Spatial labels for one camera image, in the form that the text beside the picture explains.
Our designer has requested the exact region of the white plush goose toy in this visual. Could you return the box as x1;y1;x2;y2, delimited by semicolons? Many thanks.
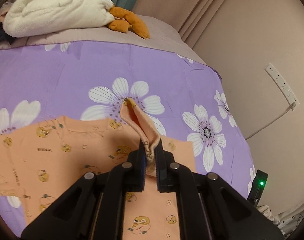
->
3;0;150;39

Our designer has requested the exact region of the white wall power strip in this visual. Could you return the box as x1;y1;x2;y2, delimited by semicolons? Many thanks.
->
265;63;300;110

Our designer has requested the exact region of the patterned white cloth on floor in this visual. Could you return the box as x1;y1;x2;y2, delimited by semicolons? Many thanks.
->
257;202;304;239

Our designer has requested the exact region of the purple floral bed sheet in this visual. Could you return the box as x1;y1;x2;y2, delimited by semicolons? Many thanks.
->
0;41;257;238

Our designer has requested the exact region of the white power cord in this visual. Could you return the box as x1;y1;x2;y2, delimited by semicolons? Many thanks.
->
245;102;296;141

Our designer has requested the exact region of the orange cartoon print baby garment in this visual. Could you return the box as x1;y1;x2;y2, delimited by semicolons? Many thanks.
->
0;109;195;236

